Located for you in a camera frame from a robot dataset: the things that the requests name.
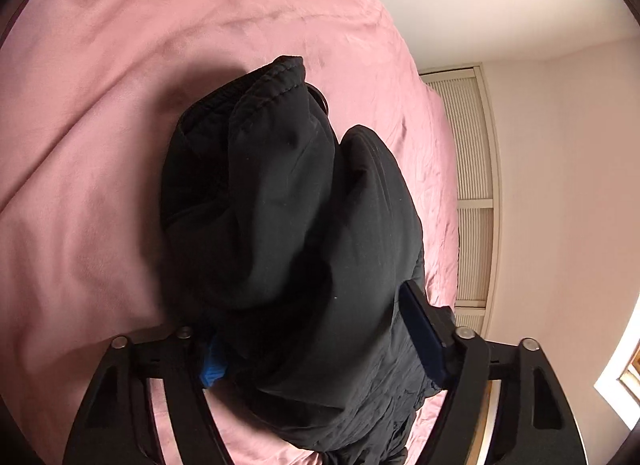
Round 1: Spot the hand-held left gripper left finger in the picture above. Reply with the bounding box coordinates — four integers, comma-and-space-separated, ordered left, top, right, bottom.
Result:
62, 326, 236, 465

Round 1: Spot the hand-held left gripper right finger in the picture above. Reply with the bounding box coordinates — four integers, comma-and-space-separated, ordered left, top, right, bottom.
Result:
398, 280, 588, 465

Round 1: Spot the black puffer jacket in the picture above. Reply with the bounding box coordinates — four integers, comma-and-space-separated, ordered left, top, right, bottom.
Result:
159, 55, 451, 465

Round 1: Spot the white slatted headboard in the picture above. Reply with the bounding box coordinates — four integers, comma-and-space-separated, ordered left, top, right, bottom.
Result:
419, 64, 503, 341

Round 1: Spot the pink bed sheet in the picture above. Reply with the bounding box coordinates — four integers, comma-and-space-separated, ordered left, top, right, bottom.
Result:
0, 0, 461, 465

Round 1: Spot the white window frame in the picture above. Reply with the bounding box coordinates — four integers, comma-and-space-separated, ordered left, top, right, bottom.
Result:
594, 335, 640, 426

